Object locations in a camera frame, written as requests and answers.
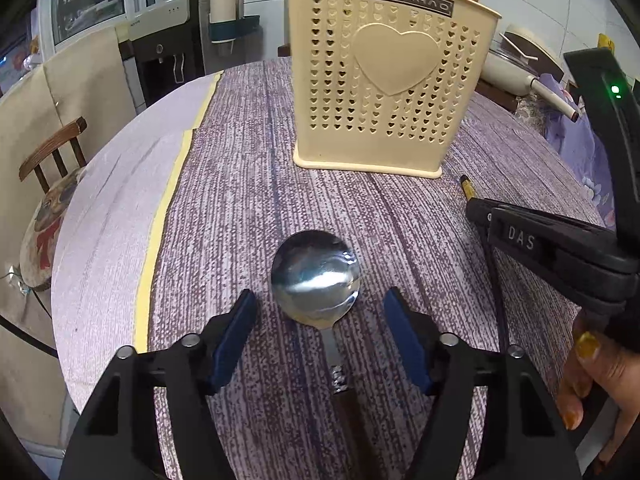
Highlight teal plastic rack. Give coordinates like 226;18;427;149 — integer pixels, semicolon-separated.
209;14;262;43

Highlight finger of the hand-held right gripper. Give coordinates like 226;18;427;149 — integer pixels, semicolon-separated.
466;197;621;256
489;207;640;311

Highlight beige cloth cover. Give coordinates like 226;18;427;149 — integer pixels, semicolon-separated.
0;27;138;461

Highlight shiny spoon with dark handle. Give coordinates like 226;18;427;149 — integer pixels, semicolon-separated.
270;230;381;480

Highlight white and black water dispenser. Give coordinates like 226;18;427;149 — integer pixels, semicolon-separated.
120;0;213;111

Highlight wooden chair with printed cushion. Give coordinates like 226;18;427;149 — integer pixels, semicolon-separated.
19;116;88;291

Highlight yellow tape strip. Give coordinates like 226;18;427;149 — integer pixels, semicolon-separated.
134;71;224;353

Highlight purple floral cloth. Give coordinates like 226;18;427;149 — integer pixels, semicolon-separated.
517;72;618;233

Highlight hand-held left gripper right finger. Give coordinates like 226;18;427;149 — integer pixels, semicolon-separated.
382;287;583;480

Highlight person's right hand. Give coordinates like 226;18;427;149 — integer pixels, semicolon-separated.
556;317;640;432

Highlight black chopstick with gold band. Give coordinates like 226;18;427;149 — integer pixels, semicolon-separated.
460;175;511;356

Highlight black cable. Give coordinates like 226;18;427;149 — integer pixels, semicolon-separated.
0;317;60;359

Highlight cream perforated utensil holder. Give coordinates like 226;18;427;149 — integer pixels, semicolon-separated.
283;0;502;181

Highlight cream pan with handle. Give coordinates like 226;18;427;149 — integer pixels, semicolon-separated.
480;24;581;122

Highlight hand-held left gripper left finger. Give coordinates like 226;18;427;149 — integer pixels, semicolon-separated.
59;288;259;480

